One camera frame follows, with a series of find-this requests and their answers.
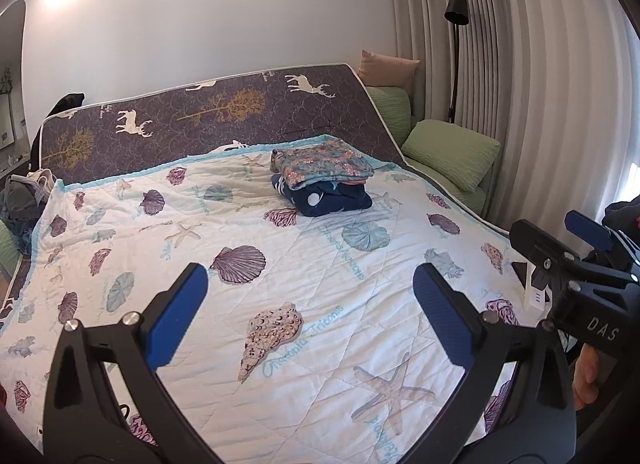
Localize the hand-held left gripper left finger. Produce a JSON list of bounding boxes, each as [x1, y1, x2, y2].
[[42, 262, 221, 464]]

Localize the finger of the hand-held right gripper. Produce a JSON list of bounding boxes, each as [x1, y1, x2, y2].
[[509, 219, 596, 289], [565, 210, 640, 265]]

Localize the seashell printed blanket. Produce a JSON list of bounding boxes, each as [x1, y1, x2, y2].
[[0, 134, 551, 464]]

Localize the green bedding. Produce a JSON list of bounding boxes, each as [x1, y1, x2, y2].
[[407, 159, 488, 215]]

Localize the pile of clothes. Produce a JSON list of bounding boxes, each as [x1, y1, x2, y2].
[[0, 169, 56, 225]]

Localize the black object behind mattress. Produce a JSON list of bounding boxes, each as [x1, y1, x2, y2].
[[30, 92, 87, 169]]

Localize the beige curtain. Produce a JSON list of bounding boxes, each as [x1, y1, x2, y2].
[[387, 0, 640, 225]]

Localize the green pillow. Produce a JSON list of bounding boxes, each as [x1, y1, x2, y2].
[[366, 86, 413, 145], [401, 119, 501, 193]]

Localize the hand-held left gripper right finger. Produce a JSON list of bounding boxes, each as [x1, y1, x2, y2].
[[412, 262, 576, 464]]

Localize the arched wall mirror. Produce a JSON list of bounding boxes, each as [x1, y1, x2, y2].
[[0, 0, 27, 175]]

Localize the deer printed mattress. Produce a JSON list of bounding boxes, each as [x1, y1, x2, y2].
[[37, 62, 406, 185]]

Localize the dark cloth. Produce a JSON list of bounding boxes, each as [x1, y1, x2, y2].
[[602, 201, 640, 232]]

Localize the black floor lamp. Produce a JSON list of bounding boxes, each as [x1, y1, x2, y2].
[[444, 0, 471, 125]]

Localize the navy folded cloth white dots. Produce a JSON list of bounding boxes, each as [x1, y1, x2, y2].
[[271, 174, 373, 217]]

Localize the green cushion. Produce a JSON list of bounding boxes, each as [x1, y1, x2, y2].
[[0, 221, 23, 279]]

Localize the person's right hand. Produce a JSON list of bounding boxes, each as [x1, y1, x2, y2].
[[572, 344, 603, 412]]

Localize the floral long-sleeved shirt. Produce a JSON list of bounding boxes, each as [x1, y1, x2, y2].
[[270, 136, 376, 192]]

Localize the beige pillow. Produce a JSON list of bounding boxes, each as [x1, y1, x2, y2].
[[357, 50, 421, 89]]

